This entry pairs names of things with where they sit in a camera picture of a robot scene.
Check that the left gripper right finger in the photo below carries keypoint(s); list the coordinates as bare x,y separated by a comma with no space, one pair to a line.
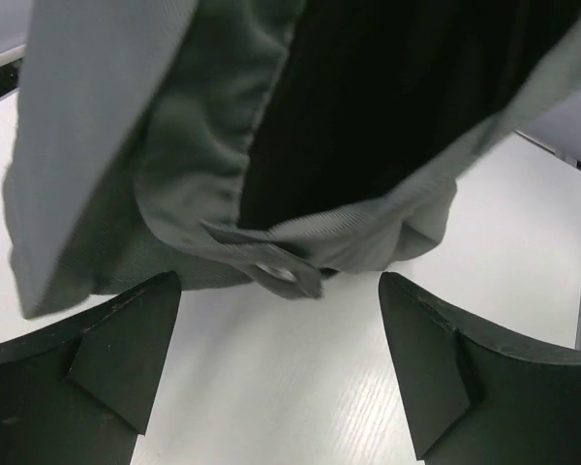
475,392

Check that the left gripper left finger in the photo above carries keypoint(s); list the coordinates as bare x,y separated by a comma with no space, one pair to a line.
81,391

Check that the grey pleated skirt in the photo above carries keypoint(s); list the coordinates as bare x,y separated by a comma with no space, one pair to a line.
276,142

